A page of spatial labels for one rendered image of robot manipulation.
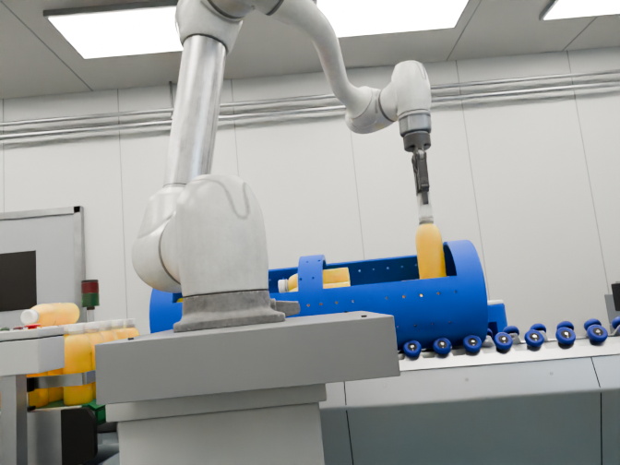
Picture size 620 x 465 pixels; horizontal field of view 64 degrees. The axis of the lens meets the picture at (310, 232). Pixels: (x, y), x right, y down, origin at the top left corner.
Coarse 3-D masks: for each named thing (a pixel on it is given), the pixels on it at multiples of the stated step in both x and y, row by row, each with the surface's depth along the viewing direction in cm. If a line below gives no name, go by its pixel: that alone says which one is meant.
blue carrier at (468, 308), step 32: (320, 256) 137; (416, 256) 147; (448, 256) 147; (320, 288) 128; (352, 288) 127; (384, 288) 126; (416, 288) 125; (448, 288) 124; (480, 288) 123; (160, 320) 132; (416, 320) 125; (448, 320) 125; (480, 320) 124
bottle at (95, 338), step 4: (92, 328) 137; (96, 328) 138; (88, 332) 137; (92, 332) 137; (96, 332) 138; (88, 336) 136; (92, 336) 136; (96, 336) 137; (100, 336) 138; (92, 340) 136; (96, 340) 136; (100, 340) 137; (104, 340) 139; (92, 344) 135; (92, 348) 135; (92, 352) 135; (92, 356) 135; (92, 360) 135; (92, 364) 134; (92, 368) 134; (92, 384) 134
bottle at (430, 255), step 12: (420, 228) 134; (432, 228) 132; (420, 240) 133; (432, 240) 131; (420, 252) 133; (432, 252) 131; (420, 264) 133; (432, 264) 130; (444, 264) 132; (420, 276) 133; (432, 276) 130; (444, 276) 131
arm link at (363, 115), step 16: (288, 0) 112; (304, 0) 114; (272, 16) 115; (288, 16) 114; (304, 16) 116; (320, 16) 118; (304, 32) 120; (320, 32) 120; (320, 48) 125; (336, 48) 126; (336, 64) 130; (336, 80) 136; (336, 96) 143; (352, 96) 143; (368, 96) 144; (352, 112) 146; (368, 112) 145; (352, 128) 154; (368, 128) 150
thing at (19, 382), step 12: (0, 384) 117; (12, 384) 117; (24, 384) 119; (12, 396) 116; (24, 396) 119; (12, 408) 116; (24, 408) 118; (12, 420) 115; (24, 420) 118; (12, 432) 115; (24, 432) 118; (12, 444) 115; (24, 444) 117; (12, 456) 114; (24, 456) 117
